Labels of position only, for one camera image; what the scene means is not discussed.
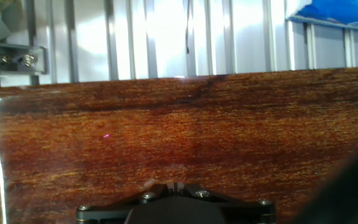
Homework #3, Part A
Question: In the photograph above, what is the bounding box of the blue and white tissue pack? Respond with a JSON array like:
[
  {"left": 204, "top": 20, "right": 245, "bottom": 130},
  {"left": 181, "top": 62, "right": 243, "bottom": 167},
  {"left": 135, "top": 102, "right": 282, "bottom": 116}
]
[{"left": 286, "top": 0, "right": 358, "bottom": 32}]

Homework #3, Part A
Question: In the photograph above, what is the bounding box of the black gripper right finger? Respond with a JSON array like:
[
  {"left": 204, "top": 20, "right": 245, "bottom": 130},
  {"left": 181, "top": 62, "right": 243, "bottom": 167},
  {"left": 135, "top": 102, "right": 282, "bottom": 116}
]
[{"left": 176, "top": 182, "right": 276, "bottom": 224}]

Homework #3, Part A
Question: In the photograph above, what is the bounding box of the glossy brown wooden board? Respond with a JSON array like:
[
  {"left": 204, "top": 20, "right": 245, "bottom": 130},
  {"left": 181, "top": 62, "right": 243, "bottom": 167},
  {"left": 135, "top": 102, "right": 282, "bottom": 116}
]
[{"left": 0, "top": 66, "right": 358, "bottom": 224}]

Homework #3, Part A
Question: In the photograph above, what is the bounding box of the thin black wire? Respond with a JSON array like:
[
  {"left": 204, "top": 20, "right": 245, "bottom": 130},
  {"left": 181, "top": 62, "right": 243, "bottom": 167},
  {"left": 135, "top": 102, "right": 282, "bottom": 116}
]
[{"left": 185, "top": 0, "right": 192, "bottom": 54}]

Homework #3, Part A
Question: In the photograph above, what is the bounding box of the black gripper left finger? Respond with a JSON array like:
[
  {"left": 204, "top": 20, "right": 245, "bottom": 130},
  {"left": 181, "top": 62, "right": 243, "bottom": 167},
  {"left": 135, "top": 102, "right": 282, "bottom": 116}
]
[{"left": 76, "top": 182, "right": 176, "bottom": 224}]

